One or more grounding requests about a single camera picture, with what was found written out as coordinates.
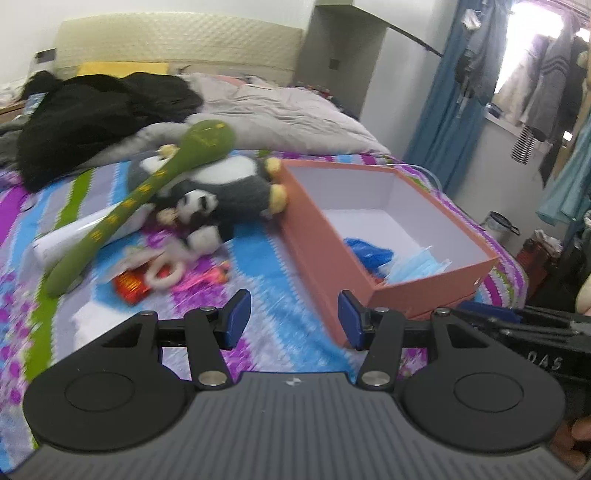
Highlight blue curtain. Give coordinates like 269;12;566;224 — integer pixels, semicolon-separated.
405;0;509;197

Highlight cream padded headboard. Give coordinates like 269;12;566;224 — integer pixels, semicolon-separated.
54;14;306;89

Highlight black clothes pile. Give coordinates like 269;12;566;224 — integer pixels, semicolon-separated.
16;71;205;195

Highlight green plush bat toy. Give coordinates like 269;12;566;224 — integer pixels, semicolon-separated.
44;119;236;299

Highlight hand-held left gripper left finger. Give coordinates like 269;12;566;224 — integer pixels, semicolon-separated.
95;290;253;388

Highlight grey quilt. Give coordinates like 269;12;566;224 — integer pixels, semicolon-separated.
92;71;392;172

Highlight person's right hand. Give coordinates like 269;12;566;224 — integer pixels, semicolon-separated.
549;413;591;472

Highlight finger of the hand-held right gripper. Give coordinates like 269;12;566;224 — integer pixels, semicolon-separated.
455;301;591;325
482;322;585;343

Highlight pink plastic wrapper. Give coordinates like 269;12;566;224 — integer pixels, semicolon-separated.
170;261;232;292

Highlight hanging grey coat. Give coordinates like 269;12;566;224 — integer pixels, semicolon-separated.
519;28;591;185

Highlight yellow pillow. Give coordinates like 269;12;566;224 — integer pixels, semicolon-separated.
75;61;170;78

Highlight grey white penguin plush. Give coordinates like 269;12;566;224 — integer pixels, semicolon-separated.
127;154;290;223

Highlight hanging denim garment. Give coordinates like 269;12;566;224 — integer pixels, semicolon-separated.
454;0;509;108

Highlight white ring teether toy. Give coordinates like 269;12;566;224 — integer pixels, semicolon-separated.
142;240;197;292

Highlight blue plastic bag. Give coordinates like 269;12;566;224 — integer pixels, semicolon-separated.
344;237;396;280

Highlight grey bin with black rim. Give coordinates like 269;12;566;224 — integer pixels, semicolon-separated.
484;211;522;246

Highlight dark grey cloth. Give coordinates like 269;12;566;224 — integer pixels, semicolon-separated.
0;119;29;164

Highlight white cloth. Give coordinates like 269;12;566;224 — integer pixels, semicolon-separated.
0;80;29;107
31;203;155;274

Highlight colourful floral bedsheet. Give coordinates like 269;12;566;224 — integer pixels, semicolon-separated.
0;148;530;460

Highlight white crumpled cloth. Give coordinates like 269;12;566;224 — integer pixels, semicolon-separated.
0;80;29;107

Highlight small panda plush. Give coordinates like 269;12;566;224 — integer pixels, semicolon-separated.
156;189;237;256

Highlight orange cardboard box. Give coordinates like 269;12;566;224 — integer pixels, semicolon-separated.
276;159;502;348

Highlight blue face masks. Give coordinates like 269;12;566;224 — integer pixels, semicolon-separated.
382;251;456;285

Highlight red packet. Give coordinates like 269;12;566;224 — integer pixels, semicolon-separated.
113;265;157;306

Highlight teal hanging garment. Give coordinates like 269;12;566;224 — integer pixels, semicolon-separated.
534;134;591;228

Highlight striped hanging garment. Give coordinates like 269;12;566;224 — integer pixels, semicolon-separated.
512;126;546;165

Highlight red bag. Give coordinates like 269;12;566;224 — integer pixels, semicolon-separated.
516;230;563;283

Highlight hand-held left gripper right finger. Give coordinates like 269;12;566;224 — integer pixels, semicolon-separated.
337;290;498;388

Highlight black curtain rod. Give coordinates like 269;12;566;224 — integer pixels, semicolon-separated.
387;25;445;60

